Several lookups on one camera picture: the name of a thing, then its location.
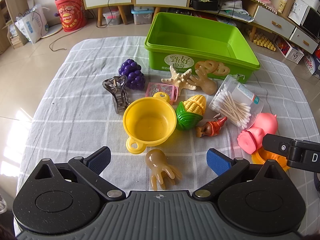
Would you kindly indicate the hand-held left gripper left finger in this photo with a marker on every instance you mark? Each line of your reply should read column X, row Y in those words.
column 100, row 160

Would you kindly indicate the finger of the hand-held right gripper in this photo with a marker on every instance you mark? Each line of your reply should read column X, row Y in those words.
column 275, row 145

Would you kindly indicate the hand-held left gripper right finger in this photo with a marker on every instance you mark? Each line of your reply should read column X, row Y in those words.
column 217, row 162

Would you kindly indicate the orange plastic toy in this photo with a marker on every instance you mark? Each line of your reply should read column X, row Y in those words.
column 260, row 157

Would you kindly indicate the pink toy pig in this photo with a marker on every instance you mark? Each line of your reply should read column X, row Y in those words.
column 265, row 125

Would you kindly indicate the small orange brown figurine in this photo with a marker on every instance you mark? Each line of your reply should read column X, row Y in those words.
column 212, row 128

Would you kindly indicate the clear cotton swab container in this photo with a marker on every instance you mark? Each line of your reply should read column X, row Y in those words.
column 237, row 105

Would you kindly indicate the tan toy octopus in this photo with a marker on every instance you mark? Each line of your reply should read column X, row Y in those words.
column 156, row 160
column 207, row 85

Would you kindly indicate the yellow toy pot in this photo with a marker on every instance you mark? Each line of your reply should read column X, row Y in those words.
column 147, row 127

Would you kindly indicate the grey hair claw clip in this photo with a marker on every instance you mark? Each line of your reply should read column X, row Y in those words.
column 120, row 102

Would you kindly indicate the yellow green toy corn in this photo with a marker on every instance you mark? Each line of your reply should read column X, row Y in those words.
column 192, row 105

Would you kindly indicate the purple toy grapes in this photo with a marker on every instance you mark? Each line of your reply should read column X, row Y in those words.
column 132, row 76

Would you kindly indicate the pink toy case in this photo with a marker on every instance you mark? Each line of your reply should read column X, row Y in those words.
column 162, row 90

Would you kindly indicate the beige starfish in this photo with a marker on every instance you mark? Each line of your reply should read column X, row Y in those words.
column 178, row 80

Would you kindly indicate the green plastic box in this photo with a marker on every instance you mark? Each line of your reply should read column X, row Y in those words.
column 175, row 55

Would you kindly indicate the grey checked tablecloth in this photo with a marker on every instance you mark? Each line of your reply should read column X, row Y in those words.
column 75, row 130

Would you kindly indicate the red printed floor box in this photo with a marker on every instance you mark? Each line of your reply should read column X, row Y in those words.
column 311, row 63

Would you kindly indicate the white printed floor box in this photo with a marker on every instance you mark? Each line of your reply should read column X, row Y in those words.
column 290, row 51

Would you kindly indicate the low wooden drawer cabinet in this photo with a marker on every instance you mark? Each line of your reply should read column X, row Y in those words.
column 272, row 20

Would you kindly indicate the dark screen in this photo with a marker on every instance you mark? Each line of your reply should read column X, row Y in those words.
column 311, row 25

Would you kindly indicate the round white floor base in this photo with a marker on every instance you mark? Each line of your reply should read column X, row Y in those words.
column 52, row 32

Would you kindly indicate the stack of white papers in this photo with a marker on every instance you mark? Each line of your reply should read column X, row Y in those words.
column 235, row 10

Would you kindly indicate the white yellow drink cup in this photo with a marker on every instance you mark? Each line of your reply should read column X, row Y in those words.
column 283, row 2

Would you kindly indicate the clear storage box pink contents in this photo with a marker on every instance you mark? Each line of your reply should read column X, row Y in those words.
column 112, row 17

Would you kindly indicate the red printed bucket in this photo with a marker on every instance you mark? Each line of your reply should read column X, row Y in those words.
column 71, row 15

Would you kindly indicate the clear storage box blue lid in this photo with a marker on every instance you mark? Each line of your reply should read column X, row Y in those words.
column 142, row 16

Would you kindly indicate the white shopping bag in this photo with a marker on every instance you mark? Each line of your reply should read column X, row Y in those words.
column 32, row 25

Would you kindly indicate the black case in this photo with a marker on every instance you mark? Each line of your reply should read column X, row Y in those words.
column 205, row 2

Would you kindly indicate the light wooden shelf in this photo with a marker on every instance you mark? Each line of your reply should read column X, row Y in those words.
column 17, row 5

